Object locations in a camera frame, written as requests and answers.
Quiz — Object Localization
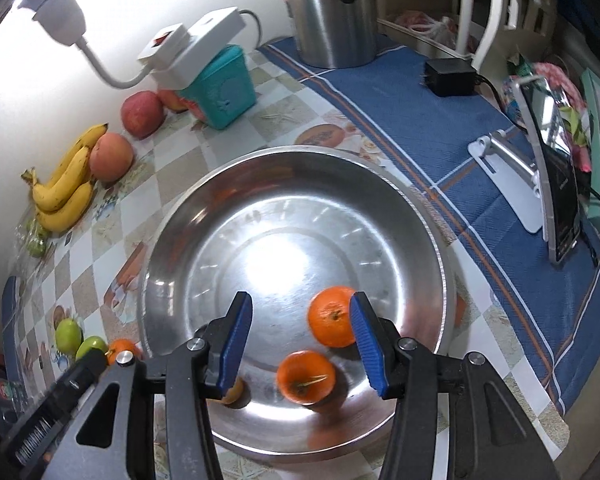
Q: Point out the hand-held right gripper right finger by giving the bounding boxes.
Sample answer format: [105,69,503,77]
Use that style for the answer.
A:
[349,290,562,480]

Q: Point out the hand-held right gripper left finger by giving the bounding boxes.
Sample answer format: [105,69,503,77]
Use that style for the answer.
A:
[42,290,254,480]

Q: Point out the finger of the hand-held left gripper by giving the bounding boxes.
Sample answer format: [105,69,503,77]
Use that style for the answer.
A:
[55,349,109,407]

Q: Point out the large green jujube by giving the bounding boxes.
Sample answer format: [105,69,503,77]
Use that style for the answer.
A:
[75,336,108,361]

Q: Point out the small green jujube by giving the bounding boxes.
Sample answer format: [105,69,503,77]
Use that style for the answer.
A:
[55,318,83,353]

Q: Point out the orange tangerine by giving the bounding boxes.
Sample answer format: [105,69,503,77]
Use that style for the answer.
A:
[307,286,357,348]
[276,350,337,406]
[106,338,142,366]

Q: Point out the brown longan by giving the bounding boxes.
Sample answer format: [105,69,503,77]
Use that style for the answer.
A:
[220,377,246,406]

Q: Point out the large stainless steel basin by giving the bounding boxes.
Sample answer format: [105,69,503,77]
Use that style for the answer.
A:
[136,145,458,461]

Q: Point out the clear pack with round label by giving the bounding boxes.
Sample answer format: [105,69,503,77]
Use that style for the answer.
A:
[0,370,31,426]

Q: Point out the clear bag of green fruit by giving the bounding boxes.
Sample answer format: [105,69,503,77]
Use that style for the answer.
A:
[10,215,56,266]

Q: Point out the yellow banana bunch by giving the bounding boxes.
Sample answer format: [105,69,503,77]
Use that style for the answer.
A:
[21,123,109,233]

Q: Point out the peach next to bananas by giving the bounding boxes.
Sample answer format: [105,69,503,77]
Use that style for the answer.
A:
[89,133,135,183]

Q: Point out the blue striped cloth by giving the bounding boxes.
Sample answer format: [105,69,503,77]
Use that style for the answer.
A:
[255,35,600,416]

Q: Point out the white phone stand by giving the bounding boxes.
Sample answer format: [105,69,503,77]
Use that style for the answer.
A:
[467,129,548,234]

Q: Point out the red apple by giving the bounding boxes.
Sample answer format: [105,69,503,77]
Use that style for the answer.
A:
[120,90,165,141]
[156,87,190,113]

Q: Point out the smartphone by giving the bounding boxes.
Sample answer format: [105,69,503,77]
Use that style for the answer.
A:
[511,75,583,264]

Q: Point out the teal plastic box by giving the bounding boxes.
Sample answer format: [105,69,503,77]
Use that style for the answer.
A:
[180,44,258,131]

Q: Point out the black power adapter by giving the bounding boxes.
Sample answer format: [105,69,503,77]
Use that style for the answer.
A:
[422,58,477,97]

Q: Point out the teal board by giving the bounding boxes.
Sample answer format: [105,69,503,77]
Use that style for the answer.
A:
[580,69,600,233]

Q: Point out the floral printed bag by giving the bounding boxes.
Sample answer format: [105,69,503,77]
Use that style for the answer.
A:
[502,57,596,173]

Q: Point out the clear plastic bag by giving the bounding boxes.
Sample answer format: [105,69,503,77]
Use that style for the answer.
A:
[387,10,461,51]

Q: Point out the stainless steel kettle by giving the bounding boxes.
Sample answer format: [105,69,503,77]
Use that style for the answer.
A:
[279,0,378,69]

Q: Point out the white gooseneck socket lamp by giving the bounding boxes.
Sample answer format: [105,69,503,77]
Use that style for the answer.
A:
[12,0,188,90]

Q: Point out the black cable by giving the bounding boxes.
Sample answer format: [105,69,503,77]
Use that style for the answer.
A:
[474,74,505,111]

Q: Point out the white furniture frame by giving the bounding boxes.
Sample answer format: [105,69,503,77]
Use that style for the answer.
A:
[375,0,556,68]

